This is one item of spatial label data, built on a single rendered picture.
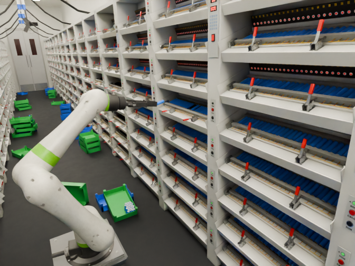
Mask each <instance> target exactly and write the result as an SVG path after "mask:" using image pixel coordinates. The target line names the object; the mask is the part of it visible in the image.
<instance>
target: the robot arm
mask: <svg viewBox="0 0 355 266"><path fill-rule="evenodd" d="M126 106H127V107H146V108H147V107H157V101H144V100H143V101H142V100H129V99H125V97H122V96H118V95H116V94H114V91H113V93H112V94H106V93H105V92H104V91H102V90H100V89H93V90H90V91H89V92H86V93H84V94H83V95H82V96H81V97H80V101H79V104H78V106H77V107H76V108H75V110H74V111H73V112H72V113H71V114H70V115H69V116H68V117H67V118H66V119H65V120H64V121H63V122H62V123H61V124H60V125H59V126H57V127H56V128H55V130H53V131H52V132H51V133H50V134H48V135H47V136H46V137H45V138H44V139H42V140H41V141H40V142H39V143H38V144H37V145H36V146H35V147H34V148H32V149H31V150H30V151H29V152H28V153H27V154H26V155H25V156H24V157H23V158H22V159H21V160H20V161H19V162H18V163H17V164H16V165H15V166H14V168H13V171H12V177H13V181H14V182H15V183H16V184H17V185H18V186H19V187H20V188H21V189H22V191H23V193H24V196H25V198H26V199H27V201H29V202H30V203H31V204H33V205H35V206H37V207H39V208H41V209H43V210H45V211H46V212H48V213H50V214H51V215H53V216H54V217H56V218H57V219H59V220H60V221H61V222H63V223H64V224H65V225H67V226H68V227H69V228H71V229H72V230H73V232H74V236H75V239H73V240H70V241H68V247H66V248H65V249H64V251H60V252H57V253H53V254H52V258H56V257H59V256H62V255H65V256H68V255H69V256H70V259H71V261H73V260H75V259H76V258H77V257H80V258H83V259H88V258H93V257H95V256H97V255H98V254H99V253H100V252H101V251H104V250H106V249H108V248H109V247H110V246H111V245H112V243H113V241H114V238H115V233H114V230H113V228H112V227H111V226H110V225H109V224H108V223H107V222H106V221H105V220H104V219H103V218H102V217H101V216H100V214H99V213H98V211H97V210H96V209H95V208H94V207H93V206H88V205H87V206H83V205H81V204H80V203H79V202H78V201H77V200H76V199H75V198H74V197H73V196H72V195H71V194H70V192H69V191H68V190H67V189H66V188H65V187H64V185H63V184H62V183H61V182H60V181H59V179H58V178H57V177H56V176H55V175H53V174H51V173H50V171H51V170H52V169H53V167H54V166H55V165H56V164H57V163H58V161H59V160H60V159H61V157H62V156H63V155H64V153H65V152H66V151H67V149H68V148H69V147H70V145H71V144H72V143H73V141H74V140H75V139H76V138H77V136H78V135H79V134H80V133H81V132H82V131H83V130H84V129H85V127H86V126H87V125H88V124H89V123H90V122H91V121H92V120H93V119H94V118H95V117H96V116H97V115H99V114H100V113H101V112H102V111H112V113H113V112H114V111H117V110H124V109H125V107H126Z"/></svg>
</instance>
